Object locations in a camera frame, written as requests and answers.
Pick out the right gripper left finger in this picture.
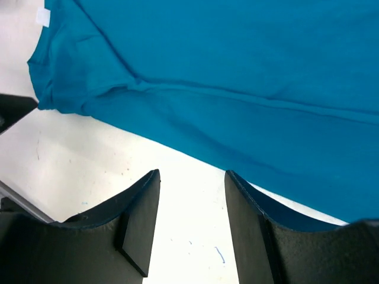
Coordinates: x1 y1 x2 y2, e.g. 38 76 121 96
1 170 160 283

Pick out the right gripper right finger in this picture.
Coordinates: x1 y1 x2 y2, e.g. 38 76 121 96
224 170 378 283

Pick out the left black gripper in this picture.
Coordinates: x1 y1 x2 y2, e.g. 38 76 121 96
0 94 38 134

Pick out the blue t shirt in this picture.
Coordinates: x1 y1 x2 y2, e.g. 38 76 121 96
28 1 378 222

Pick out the aluminium mounting rail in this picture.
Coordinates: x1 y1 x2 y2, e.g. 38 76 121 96
1 181 54 223

